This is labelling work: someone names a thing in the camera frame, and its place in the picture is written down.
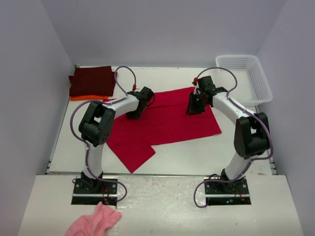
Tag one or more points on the red t-shirt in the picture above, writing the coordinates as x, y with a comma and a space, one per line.
164, 122

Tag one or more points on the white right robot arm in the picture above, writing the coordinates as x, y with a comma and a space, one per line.
251, 135

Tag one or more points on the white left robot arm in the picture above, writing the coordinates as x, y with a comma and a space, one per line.
96, 126

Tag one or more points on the orange folded t-shirt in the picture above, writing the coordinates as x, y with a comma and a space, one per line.
87, 97

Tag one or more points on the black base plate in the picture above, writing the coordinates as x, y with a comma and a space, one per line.
227, 194
104, 192

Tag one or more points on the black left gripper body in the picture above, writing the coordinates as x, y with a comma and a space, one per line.
135, 114

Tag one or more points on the white plastic basket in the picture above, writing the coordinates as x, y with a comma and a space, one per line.
253, 88

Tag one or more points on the dark maroon folded t-shirt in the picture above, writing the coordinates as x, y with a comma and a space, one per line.
92, 81

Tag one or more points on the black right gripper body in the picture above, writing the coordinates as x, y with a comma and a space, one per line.
197, 105

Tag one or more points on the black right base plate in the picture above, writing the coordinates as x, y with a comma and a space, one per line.
227, 194

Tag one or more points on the pink cloth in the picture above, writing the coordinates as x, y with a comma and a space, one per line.
95, 224

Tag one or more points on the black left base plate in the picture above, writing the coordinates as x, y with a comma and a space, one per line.
104, 192

